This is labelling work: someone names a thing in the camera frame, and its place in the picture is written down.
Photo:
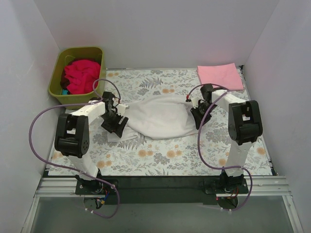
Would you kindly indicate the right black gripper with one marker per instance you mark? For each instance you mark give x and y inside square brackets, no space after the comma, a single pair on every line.
[199,114]

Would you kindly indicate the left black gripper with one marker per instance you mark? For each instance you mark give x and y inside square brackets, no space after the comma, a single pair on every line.
[112,124]

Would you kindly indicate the white t shirt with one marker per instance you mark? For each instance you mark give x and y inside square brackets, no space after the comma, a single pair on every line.
[158,117]

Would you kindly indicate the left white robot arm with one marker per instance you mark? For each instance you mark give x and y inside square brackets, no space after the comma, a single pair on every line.
[72,131]

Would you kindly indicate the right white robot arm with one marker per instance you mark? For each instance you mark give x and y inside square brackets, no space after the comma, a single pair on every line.
[244,125]

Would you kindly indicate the floral patterned table mat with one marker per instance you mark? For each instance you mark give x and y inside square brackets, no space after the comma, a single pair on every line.
[143,156]

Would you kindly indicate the folded pink t shirt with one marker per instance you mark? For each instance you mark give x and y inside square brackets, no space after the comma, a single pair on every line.
[223,75]

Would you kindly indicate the crumpled red t shirt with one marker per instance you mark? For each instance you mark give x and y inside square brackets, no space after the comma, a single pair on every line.
[79,75]

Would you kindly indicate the olive green plastic bin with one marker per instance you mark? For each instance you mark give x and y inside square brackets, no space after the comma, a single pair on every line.
[68,55]

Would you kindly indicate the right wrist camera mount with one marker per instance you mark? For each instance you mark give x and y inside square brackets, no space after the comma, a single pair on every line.
[193,101]

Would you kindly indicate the aluminium front rail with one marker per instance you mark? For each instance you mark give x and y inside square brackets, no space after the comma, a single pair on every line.
[65,186]

